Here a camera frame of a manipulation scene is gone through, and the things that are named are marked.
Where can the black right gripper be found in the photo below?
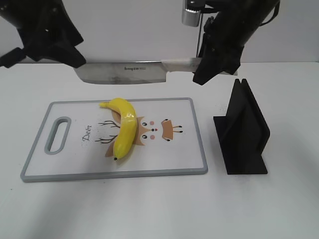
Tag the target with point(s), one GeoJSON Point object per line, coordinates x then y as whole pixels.
{"type": "Point", "coordinates": [236, 21]}

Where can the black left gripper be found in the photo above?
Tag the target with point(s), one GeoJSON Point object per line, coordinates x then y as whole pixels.
{"type": "Point", "coordinates": [46, 31]}

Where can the white-handled kitchen knife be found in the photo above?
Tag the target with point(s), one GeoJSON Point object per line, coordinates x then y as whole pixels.
{"type": "Point", "coordinates": [130, 73]}

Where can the yellow plastic banana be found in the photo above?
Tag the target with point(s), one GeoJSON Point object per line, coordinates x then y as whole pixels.
{"type": "Point", "coordinates": [128, 125]}

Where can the black knife stand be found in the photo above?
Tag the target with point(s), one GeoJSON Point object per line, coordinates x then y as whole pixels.
{"type": "Point", "coordinates": [243, 132]}

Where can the white grey-rimmed cutting board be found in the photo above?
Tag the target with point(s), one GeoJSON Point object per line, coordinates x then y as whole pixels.
{"type": "Point", "coordinates": [75, 142]}

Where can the silver wrist camera cylinder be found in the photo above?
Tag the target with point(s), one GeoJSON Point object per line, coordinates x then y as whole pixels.
{"type": "Point", "coordinates": [192, 11]}

